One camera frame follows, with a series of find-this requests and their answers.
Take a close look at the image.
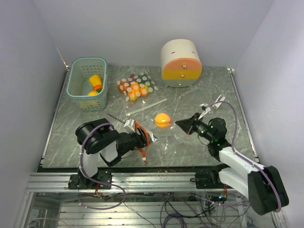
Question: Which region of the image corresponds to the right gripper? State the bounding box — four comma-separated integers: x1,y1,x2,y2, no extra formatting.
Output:
176,112,215,142

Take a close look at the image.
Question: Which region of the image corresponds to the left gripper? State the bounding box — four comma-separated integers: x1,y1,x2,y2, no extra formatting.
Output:
120,127,157,156

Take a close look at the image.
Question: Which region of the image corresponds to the clear red-zip bag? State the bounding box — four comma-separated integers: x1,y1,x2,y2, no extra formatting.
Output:
128,117,192,167

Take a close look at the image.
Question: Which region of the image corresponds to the peach coloured fake fruit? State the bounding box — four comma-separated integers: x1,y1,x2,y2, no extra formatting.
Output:
154,113,172,129

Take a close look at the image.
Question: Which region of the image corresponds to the polka dot zip bag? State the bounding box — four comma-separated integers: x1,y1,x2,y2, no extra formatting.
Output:
116,72,168,117

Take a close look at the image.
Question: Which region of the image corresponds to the yellow fake lemon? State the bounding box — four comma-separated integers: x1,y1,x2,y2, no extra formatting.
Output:
88,91,99,96

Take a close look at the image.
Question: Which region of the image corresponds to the yellow fake bell pepper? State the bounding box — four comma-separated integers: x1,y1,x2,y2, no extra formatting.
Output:
89,74,103,87

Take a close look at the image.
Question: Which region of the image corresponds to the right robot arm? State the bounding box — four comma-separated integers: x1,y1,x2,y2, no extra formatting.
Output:
175,113,289,215

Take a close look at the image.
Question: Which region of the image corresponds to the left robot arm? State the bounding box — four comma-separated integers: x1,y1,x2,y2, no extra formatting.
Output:
75,118,155,189

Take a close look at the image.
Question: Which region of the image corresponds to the small white plastic clip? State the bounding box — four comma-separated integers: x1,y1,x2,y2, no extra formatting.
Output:
212,95,226,109

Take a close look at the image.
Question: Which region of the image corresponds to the round mini drawer cabinet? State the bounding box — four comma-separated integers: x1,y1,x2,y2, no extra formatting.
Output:
161,39,202,88

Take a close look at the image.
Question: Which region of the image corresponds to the teal plastic basket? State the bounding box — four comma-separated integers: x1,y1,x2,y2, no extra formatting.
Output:
66,57,108,111

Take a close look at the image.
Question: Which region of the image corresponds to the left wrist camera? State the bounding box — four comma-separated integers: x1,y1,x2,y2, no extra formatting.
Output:
123,119,135,133

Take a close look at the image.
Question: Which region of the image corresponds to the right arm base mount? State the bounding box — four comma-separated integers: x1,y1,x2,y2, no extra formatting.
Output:
190,164,229,189

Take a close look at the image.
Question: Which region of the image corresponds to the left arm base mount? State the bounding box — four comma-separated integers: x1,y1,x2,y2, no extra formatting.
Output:
68,171,112,190

